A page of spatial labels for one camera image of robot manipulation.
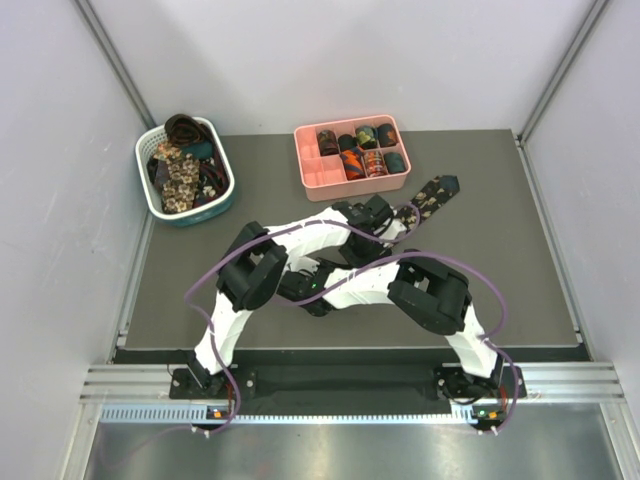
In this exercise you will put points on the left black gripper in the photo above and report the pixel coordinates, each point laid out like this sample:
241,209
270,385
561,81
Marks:
359,262

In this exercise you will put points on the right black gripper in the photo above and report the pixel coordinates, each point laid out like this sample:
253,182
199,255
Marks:
325,264

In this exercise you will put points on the black gold floral tie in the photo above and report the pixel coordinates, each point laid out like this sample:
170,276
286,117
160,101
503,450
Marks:
433,195

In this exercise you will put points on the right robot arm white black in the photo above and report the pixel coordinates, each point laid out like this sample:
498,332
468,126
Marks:
427,291

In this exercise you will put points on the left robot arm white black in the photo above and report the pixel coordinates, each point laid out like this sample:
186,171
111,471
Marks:
248,275

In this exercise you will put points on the pink divided organizer box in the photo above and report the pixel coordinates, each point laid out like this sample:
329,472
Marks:
323,177

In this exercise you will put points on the rolled orange navy striped tie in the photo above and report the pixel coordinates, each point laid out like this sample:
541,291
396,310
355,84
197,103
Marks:
353,164

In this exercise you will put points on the rolled red multicolour tie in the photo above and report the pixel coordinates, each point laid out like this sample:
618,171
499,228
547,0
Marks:
374,164

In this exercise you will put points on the rolled dark teal tie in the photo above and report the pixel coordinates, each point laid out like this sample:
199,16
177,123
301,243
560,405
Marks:
394,162

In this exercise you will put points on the rolled black tie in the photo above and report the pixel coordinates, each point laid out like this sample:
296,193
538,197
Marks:
347,142

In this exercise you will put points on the rolled maroon patterned tie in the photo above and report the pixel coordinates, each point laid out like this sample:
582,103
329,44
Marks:
327,143

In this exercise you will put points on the rolled green yellow tie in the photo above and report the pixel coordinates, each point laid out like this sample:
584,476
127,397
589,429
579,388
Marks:
366,137

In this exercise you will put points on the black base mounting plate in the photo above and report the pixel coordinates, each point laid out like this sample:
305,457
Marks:
354,377

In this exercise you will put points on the rolled dark green tie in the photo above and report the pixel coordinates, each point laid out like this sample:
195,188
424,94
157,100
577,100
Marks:
386,135

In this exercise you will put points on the teal white laundry basket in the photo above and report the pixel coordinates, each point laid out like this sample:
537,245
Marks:
216,189

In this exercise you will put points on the dark grey table mat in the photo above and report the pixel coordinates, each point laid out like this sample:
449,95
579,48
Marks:
492,224

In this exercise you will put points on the brown patterned tie in basket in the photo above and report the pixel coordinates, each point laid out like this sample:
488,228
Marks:
183,130

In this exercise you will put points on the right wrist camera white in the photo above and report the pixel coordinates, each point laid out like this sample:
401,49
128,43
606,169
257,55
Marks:
302,264

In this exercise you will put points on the aluminium frame rail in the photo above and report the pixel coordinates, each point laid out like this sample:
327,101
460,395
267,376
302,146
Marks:
140,394

